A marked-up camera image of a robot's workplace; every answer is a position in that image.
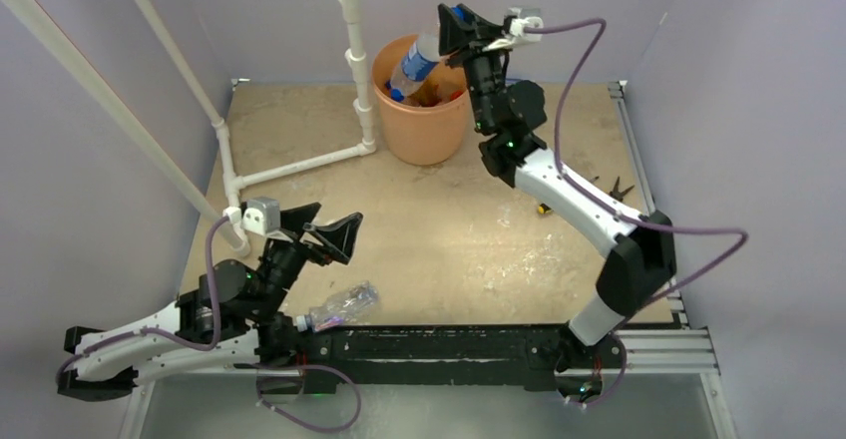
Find white PVC pipe frame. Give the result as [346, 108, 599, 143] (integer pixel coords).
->
[1, 0, 376, 221]

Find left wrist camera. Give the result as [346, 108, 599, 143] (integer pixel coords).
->
[223, 197, 281, 237]

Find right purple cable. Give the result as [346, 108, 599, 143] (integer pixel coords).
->
[542, 18, 750, 331]

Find crushed clear bottle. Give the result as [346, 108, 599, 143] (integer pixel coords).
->
[293, 281, 379, 332]

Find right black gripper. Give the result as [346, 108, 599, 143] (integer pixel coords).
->
[441, 4, 515, 134]

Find yellow handled pliers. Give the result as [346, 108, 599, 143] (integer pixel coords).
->
[608, 176, 635, 202]

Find orange plastic bin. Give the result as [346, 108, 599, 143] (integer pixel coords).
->
[371, 35, 473, 166]

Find small blue label bottle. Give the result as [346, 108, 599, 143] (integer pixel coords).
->
[386, 20, 463, 108]

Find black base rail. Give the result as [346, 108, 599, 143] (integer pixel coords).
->
[256, 324, 627, 395]

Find metal side rail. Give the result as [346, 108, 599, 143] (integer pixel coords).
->
[608, 80, 718, 374]

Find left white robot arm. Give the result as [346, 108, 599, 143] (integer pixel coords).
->
[55, 197, 364, 402]

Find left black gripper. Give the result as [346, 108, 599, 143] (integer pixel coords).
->
[255, 202, 362, 322]

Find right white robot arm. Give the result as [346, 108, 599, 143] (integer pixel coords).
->
[438, 4, 676, 366]

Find purple cable loop front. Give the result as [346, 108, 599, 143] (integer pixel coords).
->
[255, 355, 366, 431]

